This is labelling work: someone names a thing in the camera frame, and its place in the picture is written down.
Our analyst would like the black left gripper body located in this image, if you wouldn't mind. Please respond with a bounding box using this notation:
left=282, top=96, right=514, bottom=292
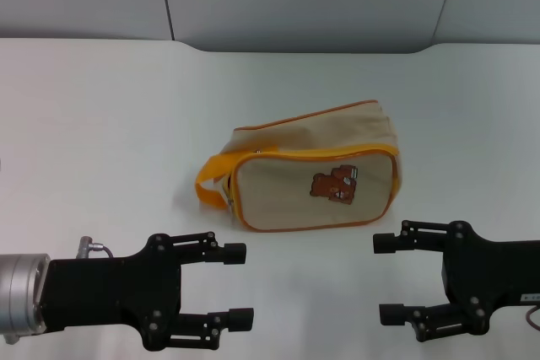
left=40, top=233, right=184, bottom=352

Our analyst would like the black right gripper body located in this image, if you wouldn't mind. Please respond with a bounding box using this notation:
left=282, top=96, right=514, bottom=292
left=440, top=219, right=540, bottom=343

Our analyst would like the beige orange-trimmed food bag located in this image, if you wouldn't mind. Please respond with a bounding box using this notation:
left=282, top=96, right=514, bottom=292
left=193, top=99, right=402, bottom=234

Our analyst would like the left gripper connector cable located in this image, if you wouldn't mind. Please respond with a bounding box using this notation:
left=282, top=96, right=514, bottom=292
left=76, top=234, right=116, bottom=260

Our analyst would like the gripper connector cable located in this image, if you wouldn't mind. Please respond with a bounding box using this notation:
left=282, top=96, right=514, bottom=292
left=76, top=234, right=116, bottom=260
left=524, top=302, right=540, bottom=330

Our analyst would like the right gripper connector cable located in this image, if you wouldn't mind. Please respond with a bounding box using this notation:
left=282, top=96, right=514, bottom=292
left=524, top=302, right=540, bottom=330

